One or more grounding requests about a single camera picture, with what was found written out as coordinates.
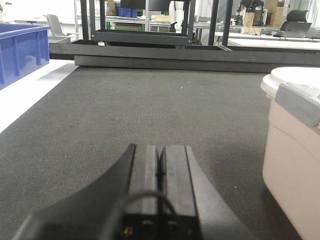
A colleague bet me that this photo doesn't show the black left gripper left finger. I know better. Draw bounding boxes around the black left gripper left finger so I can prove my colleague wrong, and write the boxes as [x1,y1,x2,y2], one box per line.
[14,144,158,240]

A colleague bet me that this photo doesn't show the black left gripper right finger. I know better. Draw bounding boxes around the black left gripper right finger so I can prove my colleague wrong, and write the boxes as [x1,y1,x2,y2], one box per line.
[159,145,256,240]

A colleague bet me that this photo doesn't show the white humanoid robot legs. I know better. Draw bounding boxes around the white humanoid robot legs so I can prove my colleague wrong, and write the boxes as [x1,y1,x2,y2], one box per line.
[168,0,184,34]

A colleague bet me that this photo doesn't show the grey chair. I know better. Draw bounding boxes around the grey chair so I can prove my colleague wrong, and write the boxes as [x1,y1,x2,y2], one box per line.
[43,14,80,38]

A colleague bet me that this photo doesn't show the blue plastic crate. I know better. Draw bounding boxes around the blue plastic crate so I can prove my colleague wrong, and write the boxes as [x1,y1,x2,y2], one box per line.
[0,23,50,89]

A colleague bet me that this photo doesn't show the black office chair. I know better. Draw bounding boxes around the black office chair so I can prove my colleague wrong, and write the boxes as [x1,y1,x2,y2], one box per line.
[272,9,312,38]

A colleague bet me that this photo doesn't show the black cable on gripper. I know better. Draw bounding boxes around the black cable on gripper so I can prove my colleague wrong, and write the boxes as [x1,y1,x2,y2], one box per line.
[122,191,180,240]

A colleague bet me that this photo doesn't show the black metal shelf frame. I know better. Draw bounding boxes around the black metal shelf frame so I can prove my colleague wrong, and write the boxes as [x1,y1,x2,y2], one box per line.
[49,0,320,73]

